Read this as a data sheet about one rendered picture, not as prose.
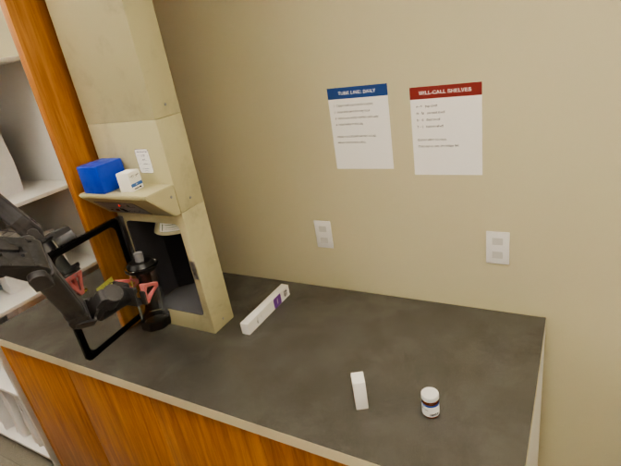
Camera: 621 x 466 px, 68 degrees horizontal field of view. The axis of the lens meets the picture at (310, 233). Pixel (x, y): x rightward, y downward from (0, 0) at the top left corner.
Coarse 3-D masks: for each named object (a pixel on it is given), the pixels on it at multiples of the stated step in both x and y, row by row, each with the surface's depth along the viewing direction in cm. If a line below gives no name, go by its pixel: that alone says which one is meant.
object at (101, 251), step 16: (96, 240) 156; (112, 240) 162; (64, 256) 145; (80, 256) 151; (96, 256) 156; (112, 256) 163; (64, 272) 145; (80, 272) 151; (96, 272) 157; (112, 272) 163; (80, 288) 151; (96, 288) 157; (112, 320) 163; (128, 320) 170; (96, 336) 157
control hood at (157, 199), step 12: (84, 192) 153; (108, 192) 148; (120, 192) 146; (132, 192) 143; (144, 192) 141; (156, 192) 140; (168, 192) 144; (96, 204) 157; (144, 204) 142; (156, 204) 140; (168, 204) 144
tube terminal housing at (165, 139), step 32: (96, 128) 152; (128, 128) 144; (160, 128) 139; (128, 160) 151; (160, 160) 144; (192, 160) 152; (192, 192) 153; (192, 224) 154; (192, 256) 156; (224, 288) 170; (192, 320) 171; (224, 320) 171
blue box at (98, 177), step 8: (96, 160) 153; (104, 160) 151; (112, 160) 149; (120, 160) 151; (80, 168) 147; (88, 168) 145; (96, 168) 143; (104, 168) 146; (112, 168) 148; (120, 168) 151; (80, 176) 148; (88, 176) 147; (96, 176) 145; (104, 176) 146; (112, 176) 148; (88, 184) 148; (96, 184) 146; (104, 184) 146; (112, 184) 148; (88, 192) 150; (96, 192) 148; (104, 192) 146
